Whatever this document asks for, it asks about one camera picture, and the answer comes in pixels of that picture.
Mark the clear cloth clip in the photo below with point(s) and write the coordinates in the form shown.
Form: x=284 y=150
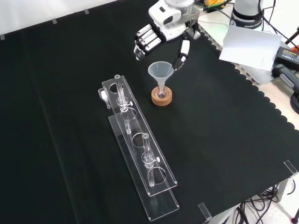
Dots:
x=290 y=166
x=204 y=211

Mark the white paper sheet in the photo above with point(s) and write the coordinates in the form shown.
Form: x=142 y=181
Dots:
x=250 y=46

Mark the clear funnel stand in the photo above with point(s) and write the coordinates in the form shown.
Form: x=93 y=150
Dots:
x=140 y=129

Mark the black bench cloth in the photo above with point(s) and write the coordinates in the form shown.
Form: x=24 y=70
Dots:
x=210 y=121

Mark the black power adapter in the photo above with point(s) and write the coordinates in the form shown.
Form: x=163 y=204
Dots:
x=289 y=56

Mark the translucent plastic funnel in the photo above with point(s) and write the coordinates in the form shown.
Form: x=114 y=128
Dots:
x=161 y=70

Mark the small clear glass vessel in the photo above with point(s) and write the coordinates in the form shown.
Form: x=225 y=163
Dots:
x=102 y=94

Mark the small round-bottom glass flask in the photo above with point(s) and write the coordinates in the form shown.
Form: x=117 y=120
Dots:
x=161 y=94

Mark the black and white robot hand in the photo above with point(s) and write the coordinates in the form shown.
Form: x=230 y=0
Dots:
x=171 y=22

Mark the grey tape piece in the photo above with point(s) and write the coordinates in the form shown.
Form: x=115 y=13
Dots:
x=2 y=37
x=54 y=21
x=86 y=11

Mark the black clamp device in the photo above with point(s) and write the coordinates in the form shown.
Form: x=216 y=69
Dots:
x=286 y=73

